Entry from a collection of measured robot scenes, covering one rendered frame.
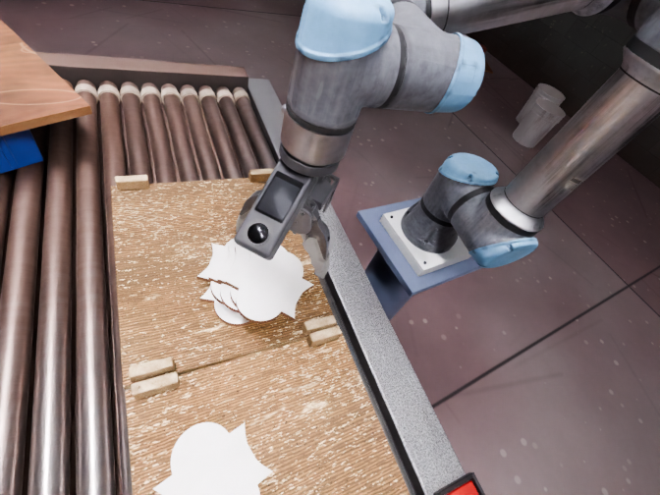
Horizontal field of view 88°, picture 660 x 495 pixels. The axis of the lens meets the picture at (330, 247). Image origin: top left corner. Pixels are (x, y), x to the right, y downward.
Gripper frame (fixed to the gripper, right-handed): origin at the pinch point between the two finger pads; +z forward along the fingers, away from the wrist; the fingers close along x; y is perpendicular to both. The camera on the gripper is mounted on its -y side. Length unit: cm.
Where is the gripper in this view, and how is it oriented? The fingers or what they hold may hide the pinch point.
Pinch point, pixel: (277, 258)
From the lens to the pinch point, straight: 53.7
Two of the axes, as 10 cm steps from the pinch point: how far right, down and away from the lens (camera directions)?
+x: -8.8, -4.7, 0.6
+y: 3.9, -6.6, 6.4
